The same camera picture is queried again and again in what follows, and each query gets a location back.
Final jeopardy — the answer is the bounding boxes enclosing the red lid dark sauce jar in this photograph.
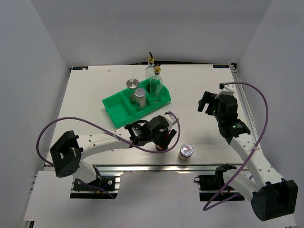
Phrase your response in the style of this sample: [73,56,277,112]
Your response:
[155,144,168,152]

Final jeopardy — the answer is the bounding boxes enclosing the small red label spice jar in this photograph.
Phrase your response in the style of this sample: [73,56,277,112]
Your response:
[178,144,194,162]

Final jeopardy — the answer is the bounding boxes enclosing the blue label silver lid shaker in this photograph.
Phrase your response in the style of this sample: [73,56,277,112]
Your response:
[134,88,146,109]

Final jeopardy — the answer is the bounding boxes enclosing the glass bottle gold black pourer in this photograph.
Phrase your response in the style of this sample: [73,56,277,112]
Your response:
[150,64,163,102]

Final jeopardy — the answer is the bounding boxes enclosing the jar with silver lid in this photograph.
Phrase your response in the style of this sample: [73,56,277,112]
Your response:
[126,78,139,102]

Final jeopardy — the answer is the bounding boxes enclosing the glass bottle with dark bottom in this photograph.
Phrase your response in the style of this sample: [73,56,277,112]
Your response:
[145,52,154,93]

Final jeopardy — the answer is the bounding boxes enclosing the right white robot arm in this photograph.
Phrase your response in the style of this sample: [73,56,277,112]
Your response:
[198,91,298,221]

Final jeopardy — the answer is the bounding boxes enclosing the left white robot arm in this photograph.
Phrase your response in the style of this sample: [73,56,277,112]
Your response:
[50,113,178,190]

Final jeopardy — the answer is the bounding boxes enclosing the right blue table label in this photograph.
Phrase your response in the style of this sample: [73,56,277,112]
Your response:
[212,64,230,69]

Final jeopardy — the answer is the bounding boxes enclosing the blue table label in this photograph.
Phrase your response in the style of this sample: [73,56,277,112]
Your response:
[212,64,230,69]
[72,66,88,71]

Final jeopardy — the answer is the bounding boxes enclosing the green three-compartment bin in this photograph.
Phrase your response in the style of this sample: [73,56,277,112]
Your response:
[102,86,171,128]

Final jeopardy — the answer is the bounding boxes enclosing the left blue table label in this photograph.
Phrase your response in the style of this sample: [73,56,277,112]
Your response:
[72,66,88,71]

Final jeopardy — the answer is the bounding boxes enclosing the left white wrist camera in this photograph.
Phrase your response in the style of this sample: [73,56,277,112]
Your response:
[163,112,179,130]

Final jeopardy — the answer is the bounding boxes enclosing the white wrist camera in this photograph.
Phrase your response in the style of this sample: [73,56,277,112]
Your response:
[163,112,179,130]
[218,82,236,95]

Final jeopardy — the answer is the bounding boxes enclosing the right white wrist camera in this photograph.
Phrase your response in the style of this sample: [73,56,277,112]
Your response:
[218,82,236,95]

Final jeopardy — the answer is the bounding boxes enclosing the right aluminium table rail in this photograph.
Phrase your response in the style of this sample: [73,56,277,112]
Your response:
[230,63,259,142]

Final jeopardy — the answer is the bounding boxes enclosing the aluminium table rail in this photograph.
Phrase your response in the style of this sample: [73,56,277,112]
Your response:
[230,63,259,142]
[42,163,247,175]

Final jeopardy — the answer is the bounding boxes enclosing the front aluminium table rail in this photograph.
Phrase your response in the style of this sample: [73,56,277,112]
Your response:
[42,163,247,175]

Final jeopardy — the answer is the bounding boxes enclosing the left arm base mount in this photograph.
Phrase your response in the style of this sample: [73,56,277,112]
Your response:
[70,172,122,200]

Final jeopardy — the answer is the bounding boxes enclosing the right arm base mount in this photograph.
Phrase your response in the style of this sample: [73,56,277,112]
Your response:
[191,164,245,202]

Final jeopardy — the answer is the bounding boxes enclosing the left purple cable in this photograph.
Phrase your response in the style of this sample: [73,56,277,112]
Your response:
[36,112,181,199]

